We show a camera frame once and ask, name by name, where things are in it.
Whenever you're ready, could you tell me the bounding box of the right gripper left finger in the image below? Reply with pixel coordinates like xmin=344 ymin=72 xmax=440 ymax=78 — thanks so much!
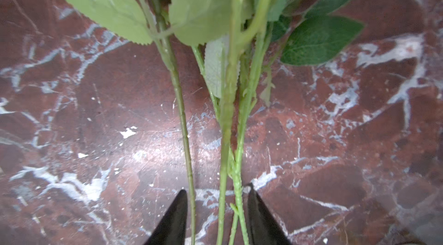
xmin=144 ymin=190 xmax=188 ymax=245

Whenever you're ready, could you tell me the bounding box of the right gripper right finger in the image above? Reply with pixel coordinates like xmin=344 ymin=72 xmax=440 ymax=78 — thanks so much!
xmin=246 ymin=184 xmax=291 ymax=245

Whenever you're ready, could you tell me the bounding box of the large pink peony stem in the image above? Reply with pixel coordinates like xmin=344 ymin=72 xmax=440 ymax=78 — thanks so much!
xmin=165 ymin=0 xmax=368 ymax=245

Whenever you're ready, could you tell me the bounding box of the pink rose stem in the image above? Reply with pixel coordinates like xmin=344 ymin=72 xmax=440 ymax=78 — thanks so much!
xmin=65 ymin=0 xmax=196 ymax=245

